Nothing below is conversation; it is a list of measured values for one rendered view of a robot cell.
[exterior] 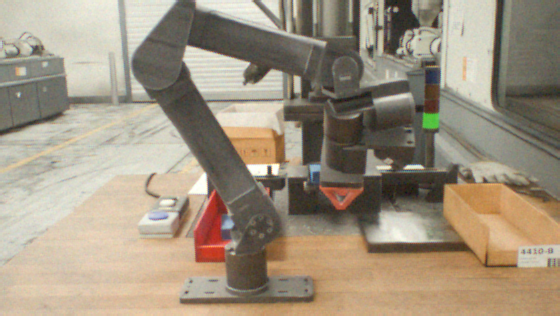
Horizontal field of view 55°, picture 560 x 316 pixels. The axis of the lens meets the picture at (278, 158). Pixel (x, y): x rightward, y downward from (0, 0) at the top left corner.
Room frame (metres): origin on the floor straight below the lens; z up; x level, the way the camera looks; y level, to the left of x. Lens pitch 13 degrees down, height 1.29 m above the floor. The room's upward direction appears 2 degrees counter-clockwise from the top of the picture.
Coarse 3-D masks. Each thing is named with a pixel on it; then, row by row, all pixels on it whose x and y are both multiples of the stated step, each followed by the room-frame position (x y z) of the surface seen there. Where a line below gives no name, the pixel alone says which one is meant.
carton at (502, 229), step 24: (456, 192) 1.06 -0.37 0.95; (480, 192) 1.06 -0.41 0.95; (504, 192) 1.04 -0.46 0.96; (456, 216) 0.98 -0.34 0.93; (480, 216) 1.05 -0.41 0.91; (504, 216) 1.03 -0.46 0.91; (528, 216) 0.93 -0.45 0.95; (480, 240) 0.84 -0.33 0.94; (504, 240) 0.92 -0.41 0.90; (528, 240) 0.91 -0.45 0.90; (552, 240) 0.83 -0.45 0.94; (504, 264) 0.81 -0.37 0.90; (528, 264) 0.81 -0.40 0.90; (552, 264) 0.81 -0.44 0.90
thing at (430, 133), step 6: (426, 66) 1.29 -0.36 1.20; (432, 66) 1.28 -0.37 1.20; (438, 66) 1.28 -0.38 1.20; (426, 132) 1.28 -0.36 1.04; (432, 132) 1.27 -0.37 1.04; (438, 132) 1.28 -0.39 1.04; (426, 138) 1.29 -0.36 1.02; (432, 138) 1.28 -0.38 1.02; (426, 144) 1.29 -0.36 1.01; (432, 144) 1.28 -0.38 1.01; (426, 150) 1.29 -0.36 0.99; (432, 150) 1.28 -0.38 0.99; (426, 156) 1.29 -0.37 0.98; (432, 156) 1.28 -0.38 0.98; (426, 162) 1.29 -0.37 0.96; (432, 162) 1.28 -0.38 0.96; (420, 186) 1.28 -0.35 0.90; (426, 186) 1.27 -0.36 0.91; (432, 186) 1.27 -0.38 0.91
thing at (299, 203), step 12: (372, 180) 1.10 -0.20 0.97; (288, 192) 1.10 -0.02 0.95; (300, 192) 1.10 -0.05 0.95; (312, 192) 1.10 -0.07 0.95; (348, 192) 1.16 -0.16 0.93; (372, 192) 1.10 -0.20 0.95; (288, 204) 1.10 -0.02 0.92; (300, 204) 1.10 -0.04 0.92; (312, 204) 1.10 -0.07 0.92; (360, 204) 1.10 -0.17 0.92; (372, 204) 1.10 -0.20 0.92
